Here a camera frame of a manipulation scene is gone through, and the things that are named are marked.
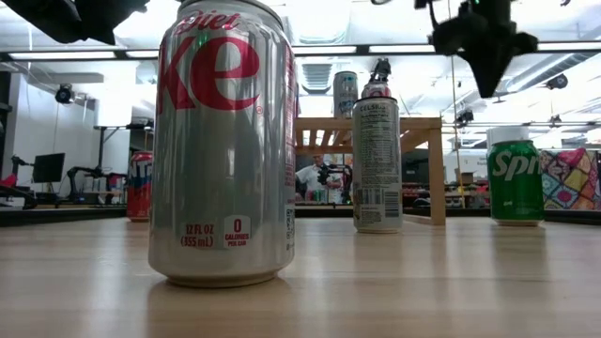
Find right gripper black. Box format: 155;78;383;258
431;0;539;99

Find silver Diet Coke can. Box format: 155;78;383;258
360;80;393;100
147;0;297;289

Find green Sprite can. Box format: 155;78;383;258
486;139;546;227

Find Celsius Arctic Vibe can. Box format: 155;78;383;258
332;70;360;118

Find white Celsius slim can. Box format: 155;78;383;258
351;96;404;235

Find wooden slatted shelf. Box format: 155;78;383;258
294;116;446;226

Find white box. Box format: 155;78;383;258
485;126;531;143

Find colourful patchwork cloth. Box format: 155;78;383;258
539;147;601;211

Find ceiling air vent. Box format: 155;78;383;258
302;63;332;95

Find person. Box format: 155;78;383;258
295;154;347;204

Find orange Fanta can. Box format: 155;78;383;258
126;149;154;223

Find background table black legs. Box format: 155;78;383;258
92;122;155;207

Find black computer monitor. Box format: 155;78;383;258
31;152;67;184

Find thin hanging cable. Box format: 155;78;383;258
445;0;466;208

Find black metal table frame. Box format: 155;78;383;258
0;205;601;226

